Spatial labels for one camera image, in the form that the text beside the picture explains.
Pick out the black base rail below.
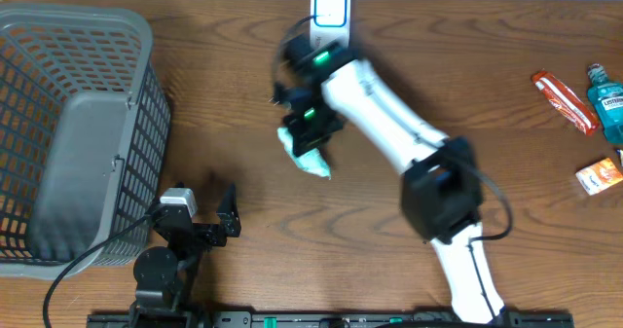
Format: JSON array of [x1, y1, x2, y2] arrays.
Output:
[[86, 310, 575, 328]]

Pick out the grey plastic mesh basket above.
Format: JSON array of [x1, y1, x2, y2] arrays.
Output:
[[1, 3, 171, 280]]

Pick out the orange snack bar wrapper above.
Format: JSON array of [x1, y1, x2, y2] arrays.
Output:
[[531, 70, 600, 135]]

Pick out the mint green wipes pack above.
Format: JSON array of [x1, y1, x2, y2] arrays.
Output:
[[276, 128, 331, 179]]

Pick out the teal Listerine mouthwash bottle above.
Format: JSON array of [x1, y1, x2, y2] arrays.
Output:
[[587, 63, 622, 145]]

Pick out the yellow chips bag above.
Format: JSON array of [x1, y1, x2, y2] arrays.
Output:
[[615, 148, 623, 166]]

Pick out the white barcode scanner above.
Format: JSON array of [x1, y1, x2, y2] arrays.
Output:
[[310, 0, 351, 49]]

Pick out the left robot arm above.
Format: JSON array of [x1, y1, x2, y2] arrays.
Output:
[[128, 184, 241, 328]]

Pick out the small orange snack packet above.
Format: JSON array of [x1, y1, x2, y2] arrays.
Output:
[[575, 158, 622, 196]]

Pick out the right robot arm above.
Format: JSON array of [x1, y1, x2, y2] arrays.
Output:
[[273, 35, 505, 324]]

